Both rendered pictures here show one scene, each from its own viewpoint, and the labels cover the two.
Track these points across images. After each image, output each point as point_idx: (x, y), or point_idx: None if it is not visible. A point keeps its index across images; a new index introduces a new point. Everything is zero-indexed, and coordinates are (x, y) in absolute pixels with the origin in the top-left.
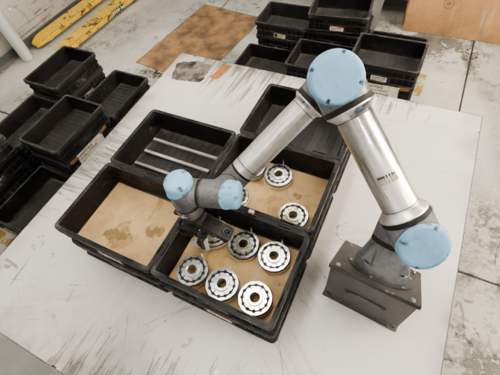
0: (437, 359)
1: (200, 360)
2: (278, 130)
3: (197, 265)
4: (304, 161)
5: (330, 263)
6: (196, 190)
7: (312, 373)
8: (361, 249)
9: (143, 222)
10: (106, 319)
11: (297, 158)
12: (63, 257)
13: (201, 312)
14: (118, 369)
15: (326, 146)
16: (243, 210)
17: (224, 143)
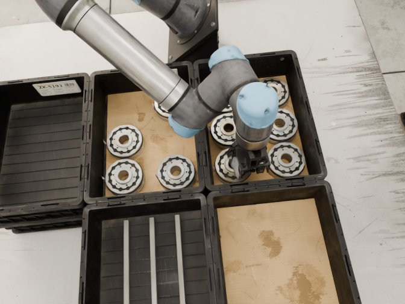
0: (221, 5)
1: (335, 140)
2: (127, 35)
3: (279, 154)
4: (97, 114)
5: (215, 28)
6: (252, 80)
7: None
8: (184, 25)
9: (269, 267)
10: (377, 255)
11: (96, 121)
12: None
13: None
14: (399, 204)
15: (57, 120)
16: None
17: (97, 236)
